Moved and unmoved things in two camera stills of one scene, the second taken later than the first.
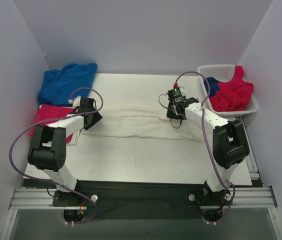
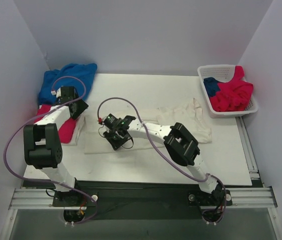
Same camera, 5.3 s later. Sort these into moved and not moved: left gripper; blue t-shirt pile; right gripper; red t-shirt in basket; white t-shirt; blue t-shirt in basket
Moved: left gripper; white t-shirt; right gripper
Not moved: blue t-shirt in basket; red t-shirt in basket; blue t-shirt pile
